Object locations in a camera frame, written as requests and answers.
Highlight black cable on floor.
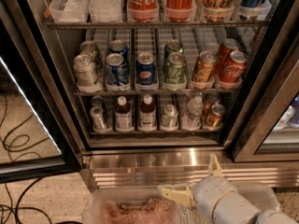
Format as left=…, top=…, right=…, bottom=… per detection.
left=0, top=177, right=85, bottom=224

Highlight gold can bottom back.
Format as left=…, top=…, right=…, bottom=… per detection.
left=203, top=92, right=220, bottom=116

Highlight brown tea bottle white cap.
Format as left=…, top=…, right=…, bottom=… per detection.
left=115, top=96, right=134, bottom=132

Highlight clear bin pink contents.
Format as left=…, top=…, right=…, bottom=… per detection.
left=85, top=188, right=200, bottom=224

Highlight gold can bottom front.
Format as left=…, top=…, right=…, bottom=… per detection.
left=204, top=104, right=225, bottom=130

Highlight silver can bottom centre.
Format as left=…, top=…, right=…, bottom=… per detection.
left=162, top=105, right=178, bottom=131

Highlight clear water bottle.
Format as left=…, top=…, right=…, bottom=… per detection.
left=182, top=96, right=203, bottom=131

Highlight gold can shelf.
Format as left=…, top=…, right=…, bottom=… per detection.
left=198, top=0, right=235, bottom=21
left=192, top=51, right=217, bottom=89

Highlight silver can bottom left back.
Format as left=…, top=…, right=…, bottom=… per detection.
left=91, top=95, right=104, bottom=107

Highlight silver can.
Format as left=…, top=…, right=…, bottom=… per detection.
left=162, top=105, right=178, bottom=131
left=90, top=105, right=109, bottom=133
left=91, top=95, right=104, bottom=107

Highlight red coke bottle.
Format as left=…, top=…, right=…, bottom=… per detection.
left=129, top=0, right=158, bottom=22
left=165, top=0, right=192, bottom=21

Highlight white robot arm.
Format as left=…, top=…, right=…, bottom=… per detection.
left=158, top=153, right=298, bottom=224

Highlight green can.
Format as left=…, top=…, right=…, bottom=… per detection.
left=164, top=39, right=184, bottom=60
left=164, top=52, right=186, bottom=91

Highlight red Coke bottle right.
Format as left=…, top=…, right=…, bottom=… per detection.
left=165, top=0, right=192, bottom=21

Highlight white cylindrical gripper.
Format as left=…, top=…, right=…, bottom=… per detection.
left=157, top=153, right=236, bottom=217

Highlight green can back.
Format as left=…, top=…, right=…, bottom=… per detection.
left=164, top=39, right=184, bottom=60

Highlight right fridge door frame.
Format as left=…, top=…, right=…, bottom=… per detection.
left=233, top=4, right=299, bottom=162

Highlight clear bin with ice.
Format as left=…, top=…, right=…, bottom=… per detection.
left=180, top=182, right=281, bottom=224

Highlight gold can middle shelf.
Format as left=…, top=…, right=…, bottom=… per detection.
left=192, top=51, right=217, bottom=89

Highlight red Coke can back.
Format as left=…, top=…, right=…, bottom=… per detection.
left=216, top=38, right=239, bottom=73

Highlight white can middle front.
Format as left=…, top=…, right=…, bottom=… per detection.
left=74, top=54, right=102, bottom=93

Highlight red Coke can front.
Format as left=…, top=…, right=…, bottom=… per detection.
left=219, top=50, right=247, bottom=84

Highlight white can middle back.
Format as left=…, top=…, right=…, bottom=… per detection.
left=80, top=40, right=102, bottom=65

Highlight open glass fridge door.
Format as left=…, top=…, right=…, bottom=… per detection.
left=0, top=18, right=81, bottom=183

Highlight red coke can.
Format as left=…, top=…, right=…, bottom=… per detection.
left=216, top=38, right=239, bottom=73
left=219, top=50, right=247, bottom=84

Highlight blue white can front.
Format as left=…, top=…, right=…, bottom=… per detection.
left=106, top=53, right=130, bottom=91

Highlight blue Pepsi can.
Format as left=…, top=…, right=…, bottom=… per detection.
left=135, top=52, right=157, bottom=91

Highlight gold can top shelf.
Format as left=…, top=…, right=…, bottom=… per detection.
left=198, top=0, right=235, bottom=21

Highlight steel fridge base grille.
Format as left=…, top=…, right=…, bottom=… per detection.
left=80, top=148, right=299, bottom=191

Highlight empty clear tray top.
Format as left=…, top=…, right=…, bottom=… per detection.
left=50, top=0, right=90, bottom=23

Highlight white ribbed bottle top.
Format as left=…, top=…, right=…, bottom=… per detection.
left=89, top=0, right=121, bottom=22

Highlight silver can bottom left front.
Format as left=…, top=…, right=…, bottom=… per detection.
left=90, top=105, right=109, bottom=133

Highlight red Coke bottle left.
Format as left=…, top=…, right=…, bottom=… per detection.
left=129, top=0, right=158, bottom=22

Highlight blue can back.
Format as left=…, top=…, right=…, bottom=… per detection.
left=109, top=39, right=128, bottom=59

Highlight green can front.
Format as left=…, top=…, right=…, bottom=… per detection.
left=164, top=52, right=186, bottom=91

